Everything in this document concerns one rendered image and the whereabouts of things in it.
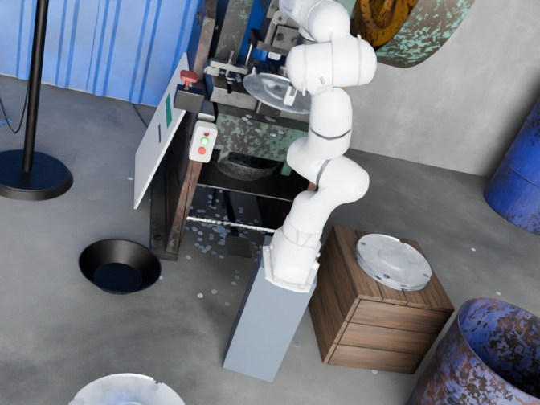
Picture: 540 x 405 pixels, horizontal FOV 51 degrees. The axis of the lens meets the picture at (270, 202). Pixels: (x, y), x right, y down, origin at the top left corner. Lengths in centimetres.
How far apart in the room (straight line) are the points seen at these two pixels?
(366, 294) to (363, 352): 28
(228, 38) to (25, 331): 135
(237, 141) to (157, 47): 140
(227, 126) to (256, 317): 72
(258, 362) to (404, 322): 54
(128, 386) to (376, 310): 92
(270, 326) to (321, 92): 80
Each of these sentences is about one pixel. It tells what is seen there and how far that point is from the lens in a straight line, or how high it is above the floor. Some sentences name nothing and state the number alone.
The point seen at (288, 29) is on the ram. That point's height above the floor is 97.
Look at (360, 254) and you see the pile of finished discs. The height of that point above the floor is 38.
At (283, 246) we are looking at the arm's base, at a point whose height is 54.
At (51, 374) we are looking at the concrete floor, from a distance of 188.
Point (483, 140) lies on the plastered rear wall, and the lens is 430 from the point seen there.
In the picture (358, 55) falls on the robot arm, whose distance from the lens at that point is 139.
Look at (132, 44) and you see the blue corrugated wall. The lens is 342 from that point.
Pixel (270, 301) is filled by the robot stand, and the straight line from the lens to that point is 177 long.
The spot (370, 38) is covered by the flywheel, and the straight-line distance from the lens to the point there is 229.
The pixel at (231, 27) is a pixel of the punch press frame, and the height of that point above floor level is 85.
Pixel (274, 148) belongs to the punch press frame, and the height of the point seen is 55.
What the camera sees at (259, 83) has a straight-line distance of 206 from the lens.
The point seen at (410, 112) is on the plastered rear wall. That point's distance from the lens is 394.
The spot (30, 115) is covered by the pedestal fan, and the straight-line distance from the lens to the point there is 253.
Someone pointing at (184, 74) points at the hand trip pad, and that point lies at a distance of 201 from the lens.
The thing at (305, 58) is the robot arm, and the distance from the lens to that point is 138.
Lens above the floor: 145
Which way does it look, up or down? 30 degrees down
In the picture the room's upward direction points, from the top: 20 degrees clockwise
